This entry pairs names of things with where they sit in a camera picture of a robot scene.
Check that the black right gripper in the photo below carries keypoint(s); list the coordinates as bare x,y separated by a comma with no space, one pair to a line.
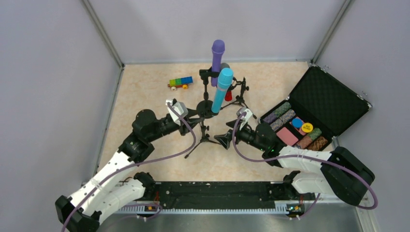
234,135

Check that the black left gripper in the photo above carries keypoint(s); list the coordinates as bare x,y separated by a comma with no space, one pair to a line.
187,118

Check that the black round-base mic stand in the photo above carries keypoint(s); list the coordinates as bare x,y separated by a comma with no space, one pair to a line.
203,108

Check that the black tripod mic stand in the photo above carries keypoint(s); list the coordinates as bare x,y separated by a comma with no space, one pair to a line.
205,137

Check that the black shock-mount tripod stand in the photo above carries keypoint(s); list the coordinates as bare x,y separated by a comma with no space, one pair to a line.
239,99

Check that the red glitter microphone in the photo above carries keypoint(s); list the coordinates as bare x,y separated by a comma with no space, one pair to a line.
228,97

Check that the teal toy microphone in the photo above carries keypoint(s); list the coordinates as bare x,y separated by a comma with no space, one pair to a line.
225,79

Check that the purple toy microphone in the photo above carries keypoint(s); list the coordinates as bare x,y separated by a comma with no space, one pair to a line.
218,49

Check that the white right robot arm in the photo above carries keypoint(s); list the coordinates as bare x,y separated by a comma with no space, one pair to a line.
338,172

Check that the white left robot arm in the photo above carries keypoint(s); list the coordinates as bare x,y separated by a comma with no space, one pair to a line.
86,209

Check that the colourful toy brick block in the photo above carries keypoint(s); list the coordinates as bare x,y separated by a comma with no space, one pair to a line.
183,83

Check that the black poker chip case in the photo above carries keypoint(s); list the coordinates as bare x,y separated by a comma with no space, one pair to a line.
317,110

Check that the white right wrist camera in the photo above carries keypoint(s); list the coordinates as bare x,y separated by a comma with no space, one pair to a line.
243,114

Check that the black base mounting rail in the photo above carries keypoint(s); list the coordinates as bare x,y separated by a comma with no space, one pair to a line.
223,195

